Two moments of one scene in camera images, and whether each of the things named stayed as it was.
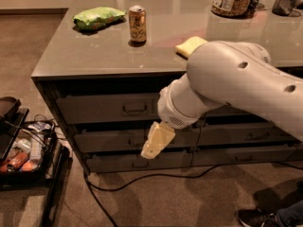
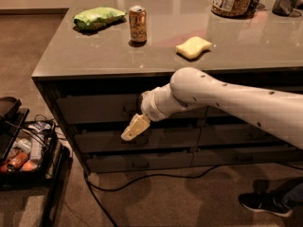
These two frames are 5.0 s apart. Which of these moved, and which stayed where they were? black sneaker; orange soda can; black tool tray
Moved: black sneaker
Stayed: black tool tray; orange soda can
